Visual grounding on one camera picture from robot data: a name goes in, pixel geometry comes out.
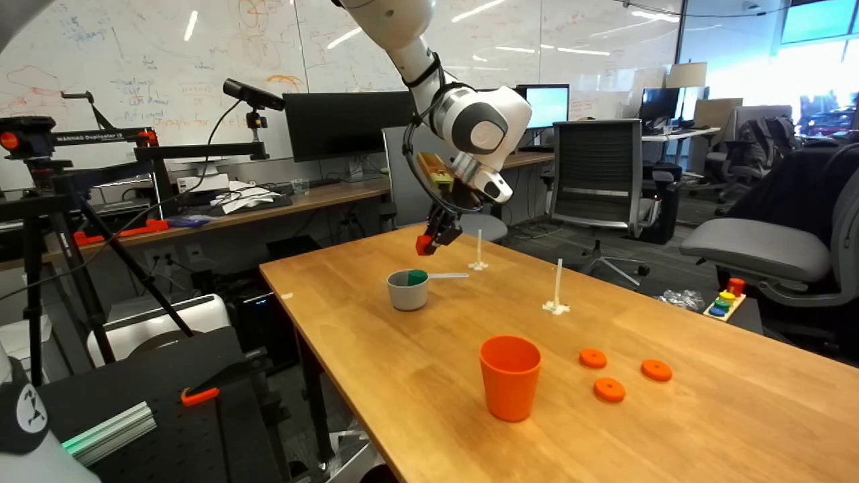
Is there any wooden side desk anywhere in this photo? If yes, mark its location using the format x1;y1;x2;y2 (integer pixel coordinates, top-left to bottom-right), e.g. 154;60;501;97
43;174;391;264

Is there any black high-back chair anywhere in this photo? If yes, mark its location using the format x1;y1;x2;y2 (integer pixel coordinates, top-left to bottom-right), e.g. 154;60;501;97
544;119;650;236

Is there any grey office chair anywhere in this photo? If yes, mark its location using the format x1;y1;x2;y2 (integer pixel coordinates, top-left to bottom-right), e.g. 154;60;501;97
677;166;859;311

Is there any white upright stick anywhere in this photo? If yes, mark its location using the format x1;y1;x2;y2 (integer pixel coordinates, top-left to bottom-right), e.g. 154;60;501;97
538;258;571;320

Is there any small lit monitor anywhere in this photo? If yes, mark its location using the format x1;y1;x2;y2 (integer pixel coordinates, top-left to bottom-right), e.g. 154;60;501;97
513;80;571;135

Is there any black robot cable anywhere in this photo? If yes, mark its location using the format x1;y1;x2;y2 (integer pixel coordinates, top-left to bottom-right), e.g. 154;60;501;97
397;50;466;218

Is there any colourful wooden toy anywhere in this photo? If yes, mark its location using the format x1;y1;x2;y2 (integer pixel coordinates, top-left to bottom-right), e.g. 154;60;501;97
699;276;748;321

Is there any clear peg stand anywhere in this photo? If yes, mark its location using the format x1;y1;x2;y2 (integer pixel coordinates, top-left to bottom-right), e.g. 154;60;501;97
466;225;491;273

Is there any orange clamp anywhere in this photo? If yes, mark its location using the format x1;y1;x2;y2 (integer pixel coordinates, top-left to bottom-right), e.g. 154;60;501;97
177;385;222;411

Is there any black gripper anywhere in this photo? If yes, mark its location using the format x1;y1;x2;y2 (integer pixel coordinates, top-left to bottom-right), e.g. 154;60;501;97
416;191;469;254

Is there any black camera on mount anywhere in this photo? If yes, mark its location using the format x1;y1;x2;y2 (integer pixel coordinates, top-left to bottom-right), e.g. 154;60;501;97
220;76;289;115

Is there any black low box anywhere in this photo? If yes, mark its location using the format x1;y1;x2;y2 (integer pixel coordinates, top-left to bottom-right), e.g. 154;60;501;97
660;289;765;335

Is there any white ABB robot base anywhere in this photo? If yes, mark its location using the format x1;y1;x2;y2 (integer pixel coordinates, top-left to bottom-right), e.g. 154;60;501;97
83;293;234;371

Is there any black camera tripod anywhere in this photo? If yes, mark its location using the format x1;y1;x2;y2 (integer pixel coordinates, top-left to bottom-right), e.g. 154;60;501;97
0;112;270;389

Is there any large black monitor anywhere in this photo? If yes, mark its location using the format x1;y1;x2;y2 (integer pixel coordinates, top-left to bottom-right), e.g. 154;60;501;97
282;89;418;163

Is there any grey measuring cup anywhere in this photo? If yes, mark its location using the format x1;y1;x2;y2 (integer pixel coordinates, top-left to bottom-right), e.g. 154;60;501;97
384;265;473;313

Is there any black cap with logo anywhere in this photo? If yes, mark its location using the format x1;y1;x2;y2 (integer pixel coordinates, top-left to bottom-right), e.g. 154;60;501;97
0;356;54;457

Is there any orange plastic cup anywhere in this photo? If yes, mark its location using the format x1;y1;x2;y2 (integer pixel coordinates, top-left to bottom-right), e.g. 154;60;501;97
477;334;544;423

